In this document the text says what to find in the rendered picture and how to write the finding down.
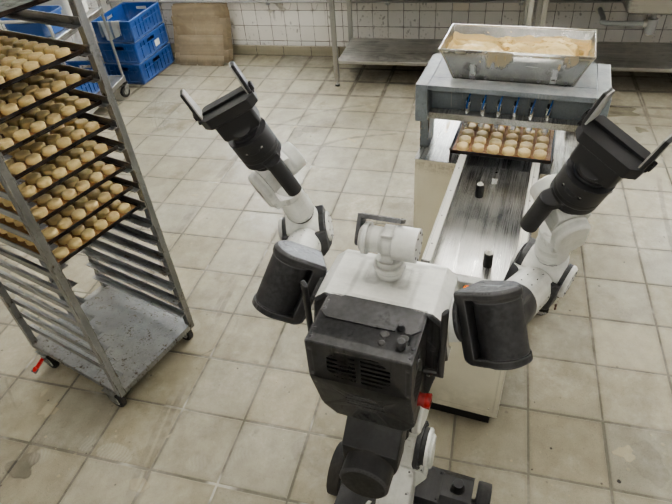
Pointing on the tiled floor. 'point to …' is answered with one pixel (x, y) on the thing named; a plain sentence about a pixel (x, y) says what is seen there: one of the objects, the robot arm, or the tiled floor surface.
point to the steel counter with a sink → (376, 54)
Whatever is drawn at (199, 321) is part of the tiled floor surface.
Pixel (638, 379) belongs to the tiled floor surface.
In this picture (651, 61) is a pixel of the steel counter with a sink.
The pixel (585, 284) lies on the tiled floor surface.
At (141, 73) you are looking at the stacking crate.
